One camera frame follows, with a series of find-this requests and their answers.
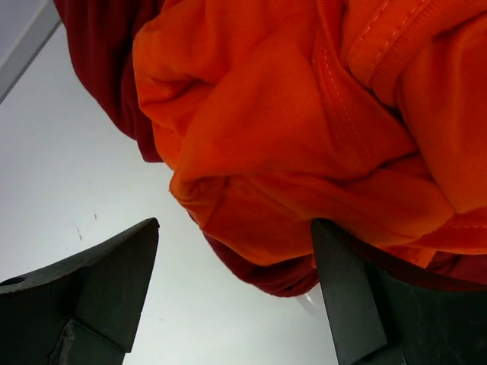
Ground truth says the dark red t shirt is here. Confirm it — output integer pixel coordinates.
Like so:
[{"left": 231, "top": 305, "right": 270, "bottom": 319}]
[{"left": 53, "top": 0, "right": 487, "bottom": 300}]

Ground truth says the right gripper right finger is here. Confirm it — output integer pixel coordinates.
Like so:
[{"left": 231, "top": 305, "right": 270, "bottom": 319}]
[{"left": 310, "top": 219, "right": 486, "bottom": 365}]

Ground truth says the orange t shirt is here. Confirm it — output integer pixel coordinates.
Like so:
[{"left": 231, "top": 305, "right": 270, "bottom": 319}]
[{"left": 132, "top": 0, "right": 487, "bottom": 267}]

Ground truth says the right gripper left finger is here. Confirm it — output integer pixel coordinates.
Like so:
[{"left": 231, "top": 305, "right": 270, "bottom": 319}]
[{"left": 1, "top": 218, "right": 159, "bottom": 365}]

